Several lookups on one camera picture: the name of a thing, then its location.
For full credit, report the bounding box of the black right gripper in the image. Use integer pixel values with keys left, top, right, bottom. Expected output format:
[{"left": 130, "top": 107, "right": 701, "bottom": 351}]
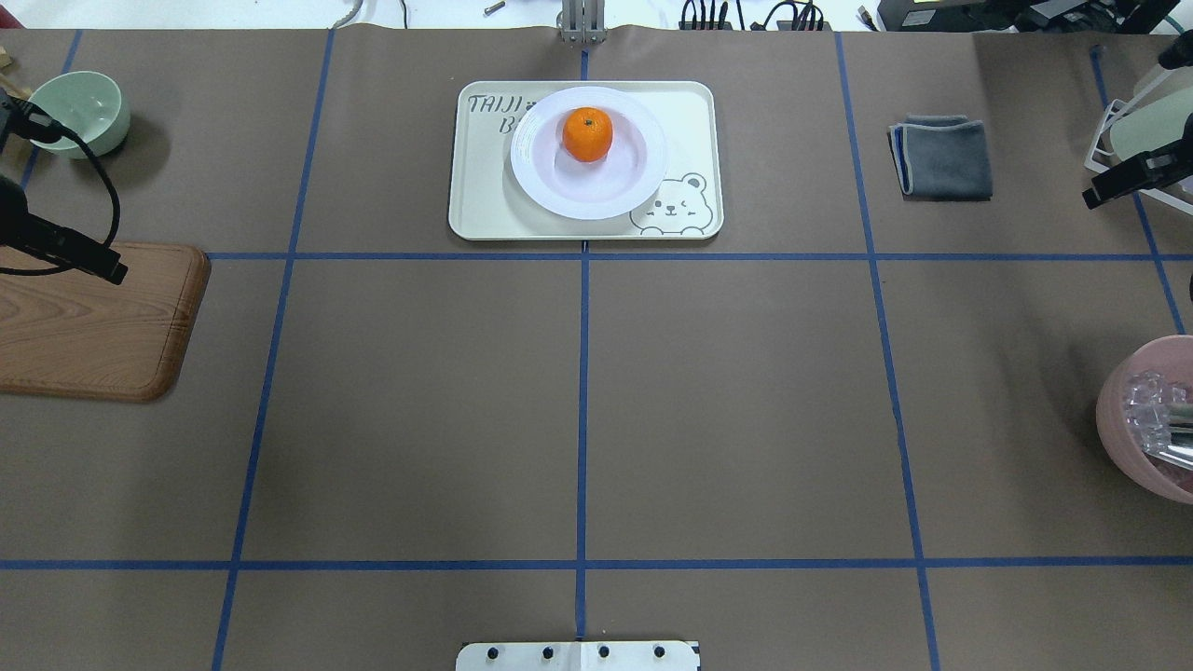
[{"left": 1082, "top": 117, "right": 1192, "bottom": 209}]

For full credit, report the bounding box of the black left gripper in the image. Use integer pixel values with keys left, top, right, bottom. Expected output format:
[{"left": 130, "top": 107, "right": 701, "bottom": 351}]
[{"left": 1, "top": 177, "right": 128, "bottom": 285}]

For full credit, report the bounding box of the white round plate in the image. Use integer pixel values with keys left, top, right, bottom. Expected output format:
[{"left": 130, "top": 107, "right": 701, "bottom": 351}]
[{"left": 509, "top": 86, "right": 669, "bottom": 221}]

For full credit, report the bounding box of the orange mandarin fruit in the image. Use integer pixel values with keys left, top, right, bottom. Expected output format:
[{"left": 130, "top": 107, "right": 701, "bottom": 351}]
[{"left": 561, "top": 106, "right": 614, "bottom": 164}]

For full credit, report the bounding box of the brown wooden tray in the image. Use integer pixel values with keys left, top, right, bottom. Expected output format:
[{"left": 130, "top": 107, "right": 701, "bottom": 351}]
[{"left": 1, "top": 242, "right": 212, "bottom": 404}]

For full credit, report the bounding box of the cream bear print tray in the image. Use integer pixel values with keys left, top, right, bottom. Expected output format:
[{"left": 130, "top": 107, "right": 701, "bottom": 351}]
[{"left": 447, "top": 80, "right": 724, "bottom": 240}]

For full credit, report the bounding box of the rack with pastel cups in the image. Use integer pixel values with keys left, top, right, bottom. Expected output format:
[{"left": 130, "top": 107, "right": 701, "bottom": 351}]
[{"left": 1084, "top": 31, "right": 1192, "bottom": 215}]

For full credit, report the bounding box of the light green bowl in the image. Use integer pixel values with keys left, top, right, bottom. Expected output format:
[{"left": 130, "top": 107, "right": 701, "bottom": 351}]
[{"left": 30, "top": 70, "right": 131, "bottom": 156}]

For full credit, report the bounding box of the folded grey cloth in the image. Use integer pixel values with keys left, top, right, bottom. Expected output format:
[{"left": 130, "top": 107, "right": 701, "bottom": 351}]
[{"left": 889, "top": 115, "right": 994, "bottom": 202}]

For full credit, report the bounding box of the metal scoop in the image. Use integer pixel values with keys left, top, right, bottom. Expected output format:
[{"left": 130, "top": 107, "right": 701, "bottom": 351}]
[{"left": 1136, "top": 404, "right": 1192, "bottom": 470}]

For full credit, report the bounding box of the pink bowl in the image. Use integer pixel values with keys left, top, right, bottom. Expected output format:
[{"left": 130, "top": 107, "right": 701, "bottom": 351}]
[{"left": 1095, "top": 336, "right": 1192, "bottom": 505}]

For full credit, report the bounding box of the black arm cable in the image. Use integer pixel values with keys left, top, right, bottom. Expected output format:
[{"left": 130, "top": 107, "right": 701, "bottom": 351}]
[{"left": 0, "top": 98, "right": 123, "bottom": 277}]

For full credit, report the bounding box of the aluminium frame post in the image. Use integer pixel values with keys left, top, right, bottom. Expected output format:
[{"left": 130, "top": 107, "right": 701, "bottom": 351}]
[{"left": 555, "top": 0, "right": 608, "bottom": 47}]

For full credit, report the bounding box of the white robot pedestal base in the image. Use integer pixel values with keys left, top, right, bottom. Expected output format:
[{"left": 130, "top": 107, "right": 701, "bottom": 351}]
[{"left": 455, "top": 640, "right": 701, "bottom": 670}]

